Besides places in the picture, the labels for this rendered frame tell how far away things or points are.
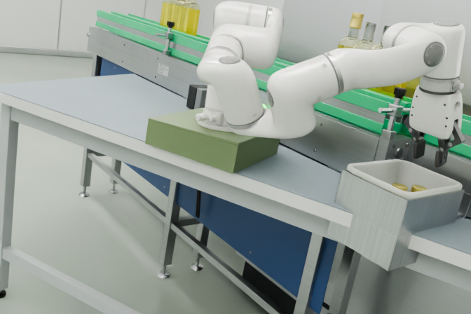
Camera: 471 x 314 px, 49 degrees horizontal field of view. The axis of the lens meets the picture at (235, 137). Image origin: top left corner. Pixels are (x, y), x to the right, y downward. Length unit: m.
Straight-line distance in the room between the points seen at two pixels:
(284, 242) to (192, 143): 0.50
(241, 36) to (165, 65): 0.93
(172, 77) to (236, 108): 1.01
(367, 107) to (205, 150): 0.43
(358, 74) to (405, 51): 0.09
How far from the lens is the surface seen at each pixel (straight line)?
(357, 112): 1.39
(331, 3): 1.86
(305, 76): 0.98
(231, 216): 1.80
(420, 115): 1.18
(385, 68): 0.99
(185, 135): 1.28
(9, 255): 1.96
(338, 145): 1.40
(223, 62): 1.02
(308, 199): 1.18
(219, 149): 1.23
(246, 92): 1.03
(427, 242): 1.15
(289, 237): 1.60
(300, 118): 1.00
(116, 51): 2.46
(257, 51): 1.18
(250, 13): 1.28
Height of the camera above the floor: 1.15
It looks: 15 degrees down
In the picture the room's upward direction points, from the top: 10 degrees clockwise
